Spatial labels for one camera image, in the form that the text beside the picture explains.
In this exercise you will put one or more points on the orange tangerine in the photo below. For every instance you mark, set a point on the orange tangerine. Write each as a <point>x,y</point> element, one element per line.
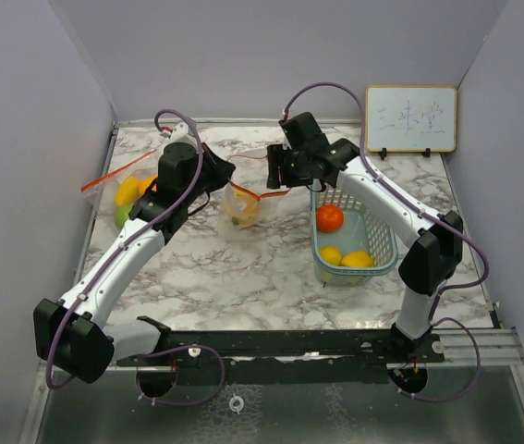
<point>329,218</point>

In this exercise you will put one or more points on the clear zip top bag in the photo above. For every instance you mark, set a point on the clear zip top bag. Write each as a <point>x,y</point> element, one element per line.
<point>103,190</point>

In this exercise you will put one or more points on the green apple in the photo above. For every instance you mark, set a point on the green apple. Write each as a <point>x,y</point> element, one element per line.
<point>121,216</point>

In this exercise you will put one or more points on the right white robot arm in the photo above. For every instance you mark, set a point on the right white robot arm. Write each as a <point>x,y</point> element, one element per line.
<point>433,240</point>

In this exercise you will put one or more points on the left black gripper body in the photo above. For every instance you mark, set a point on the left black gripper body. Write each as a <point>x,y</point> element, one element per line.
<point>211,178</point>

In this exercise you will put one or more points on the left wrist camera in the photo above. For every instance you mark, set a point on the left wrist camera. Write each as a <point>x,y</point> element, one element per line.
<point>180,133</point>

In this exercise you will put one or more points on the clear zip bag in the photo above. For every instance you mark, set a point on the clear zip bag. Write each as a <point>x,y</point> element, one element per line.
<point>103,190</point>
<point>250,176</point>

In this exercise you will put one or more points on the light blue plastic basket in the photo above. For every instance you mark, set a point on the light blue plastic basket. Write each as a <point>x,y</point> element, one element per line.
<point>361,231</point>

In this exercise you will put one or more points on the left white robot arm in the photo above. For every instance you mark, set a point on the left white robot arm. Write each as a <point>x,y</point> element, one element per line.
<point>71,333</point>

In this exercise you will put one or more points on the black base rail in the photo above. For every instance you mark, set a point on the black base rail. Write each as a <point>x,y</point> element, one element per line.
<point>282,356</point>

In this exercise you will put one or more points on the small whiteboard with writing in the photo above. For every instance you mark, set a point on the small whiteboard with writing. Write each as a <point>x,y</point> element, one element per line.
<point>411,118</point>

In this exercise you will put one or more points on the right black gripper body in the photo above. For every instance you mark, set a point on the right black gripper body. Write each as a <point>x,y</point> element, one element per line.
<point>286,167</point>

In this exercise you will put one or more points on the small yellow lemon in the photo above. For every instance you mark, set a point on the small yellow lemon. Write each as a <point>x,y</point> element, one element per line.
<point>331,255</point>

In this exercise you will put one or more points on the orange fruit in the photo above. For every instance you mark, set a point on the orange fruit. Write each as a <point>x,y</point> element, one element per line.
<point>242,217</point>

